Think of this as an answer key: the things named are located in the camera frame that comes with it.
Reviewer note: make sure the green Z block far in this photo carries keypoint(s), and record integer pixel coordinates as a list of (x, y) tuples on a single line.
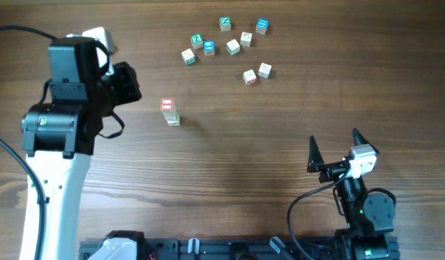
[(225, 24)]

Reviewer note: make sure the white block green side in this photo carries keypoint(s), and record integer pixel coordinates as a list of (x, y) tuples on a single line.
[(233, 47)]

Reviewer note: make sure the white block red side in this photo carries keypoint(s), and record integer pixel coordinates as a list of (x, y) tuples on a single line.
[(246, 38)]

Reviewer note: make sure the white block green E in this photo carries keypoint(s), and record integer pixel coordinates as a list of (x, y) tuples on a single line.
[(170, 114)]

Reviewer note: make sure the blue block centre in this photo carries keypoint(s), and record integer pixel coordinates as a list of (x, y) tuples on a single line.
[(209, 48)]

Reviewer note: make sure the white block teal side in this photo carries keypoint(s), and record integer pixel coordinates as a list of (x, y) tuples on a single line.
[(188, 56)]

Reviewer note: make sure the red M block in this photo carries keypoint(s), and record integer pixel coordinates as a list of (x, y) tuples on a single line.
[(167, 105)]

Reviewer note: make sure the white block yellow side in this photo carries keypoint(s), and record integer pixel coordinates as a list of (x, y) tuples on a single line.
[(176, 119)]

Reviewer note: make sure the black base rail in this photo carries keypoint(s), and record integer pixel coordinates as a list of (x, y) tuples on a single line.
[(274, 248)]

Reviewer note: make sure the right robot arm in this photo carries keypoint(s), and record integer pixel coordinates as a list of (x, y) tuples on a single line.
[(369, 213)]

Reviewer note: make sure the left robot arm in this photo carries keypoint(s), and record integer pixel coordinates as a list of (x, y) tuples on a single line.
[(58, 168)]

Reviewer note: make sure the green z block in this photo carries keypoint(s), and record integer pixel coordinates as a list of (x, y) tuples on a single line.
[(197, 41), (225, 24)]

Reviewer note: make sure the white block red Q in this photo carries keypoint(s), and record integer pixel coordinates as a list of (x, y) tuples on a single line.
[(249, 77)]

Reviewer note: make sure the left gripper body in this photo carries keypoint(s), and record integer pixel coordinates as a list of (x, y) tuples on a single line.
[(120, 88)]

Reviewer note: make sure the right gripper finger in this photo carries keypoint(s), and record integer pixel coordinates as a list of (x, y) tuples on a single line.
[(315, 160), (360, 140)]

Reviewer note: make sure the blue block far right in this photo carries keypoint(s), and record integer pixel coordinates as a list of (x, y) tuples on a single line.
[(262, 25)]

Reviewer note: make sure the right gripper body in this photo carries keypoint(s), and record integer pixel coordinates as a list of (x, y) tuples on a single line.
[(331, 172)]

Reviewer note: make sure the green Z block left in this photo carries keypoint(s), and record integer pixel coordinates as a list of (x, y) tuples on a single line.
[(197, 41)]

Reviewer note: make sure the white block blue side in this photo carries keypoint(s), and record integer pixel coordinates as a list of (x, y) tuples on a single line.
[(264, 70)]

